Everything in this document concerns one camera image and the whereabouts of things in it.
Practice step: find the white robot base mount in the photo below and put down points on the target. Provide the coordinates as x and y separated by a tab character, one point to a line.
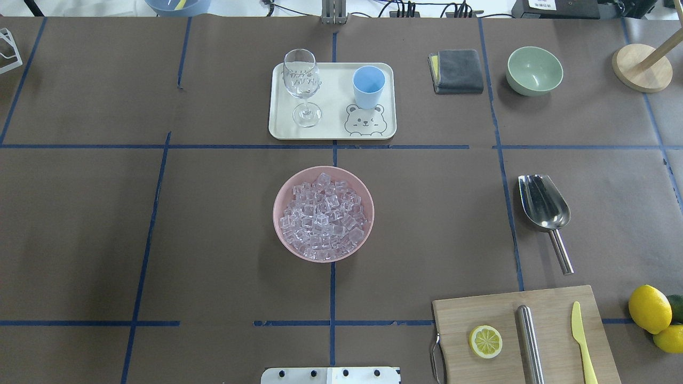
344	374

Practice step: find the green bowl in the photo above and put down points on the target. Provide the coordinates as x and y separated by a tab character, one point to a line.
532	71

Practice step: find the green lime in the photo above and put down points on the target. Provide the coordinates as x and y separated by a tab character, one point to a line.
676	304

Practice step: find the pink bowl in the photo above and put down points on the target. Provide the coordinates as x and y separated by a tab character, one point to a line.
323	214

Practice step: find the cream bear tray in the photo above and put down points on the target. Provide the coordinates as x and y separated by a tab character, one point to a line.
341	118

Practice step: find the white wire cup rack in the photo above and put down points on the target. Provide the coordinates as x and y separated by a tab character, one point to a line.
10	55

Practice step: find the wooden stand with base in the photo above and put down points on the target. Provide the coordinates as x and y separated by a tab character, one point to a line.
644	68

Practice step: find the metal ice scoop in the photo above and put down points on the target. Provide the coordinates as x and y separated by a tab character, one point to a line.
547	209

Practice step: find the wooden cutting board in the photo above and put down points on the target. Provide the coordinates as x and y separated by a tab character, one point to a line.
559	353

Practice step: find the lemon half slice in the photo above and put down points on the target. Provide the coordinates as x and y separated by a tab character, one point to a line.
485	341

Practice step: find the steel rod muddler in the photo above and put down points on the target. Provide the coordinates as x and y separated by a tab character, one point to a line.
529	349

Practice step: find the yellow plastic knife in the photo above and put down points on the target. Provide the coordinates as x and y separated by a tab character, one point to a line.
578	333

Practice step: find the clear wine glass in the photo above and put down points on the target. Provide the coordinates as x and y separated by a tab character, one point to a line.
301	78

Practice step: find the light blue cup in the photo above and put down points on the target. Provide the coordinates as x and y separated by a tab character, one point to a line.
368	83

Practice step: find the blue bowl with utensils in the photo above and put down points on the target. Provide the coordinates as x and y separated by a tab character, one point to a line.
179	8

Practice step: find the whole yellow lemon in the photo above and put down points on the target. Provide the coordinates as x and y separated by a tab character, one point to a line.
650	309

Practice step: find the grey folded cloth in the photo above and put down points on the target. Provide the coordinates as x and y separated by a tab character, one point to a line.
456	72

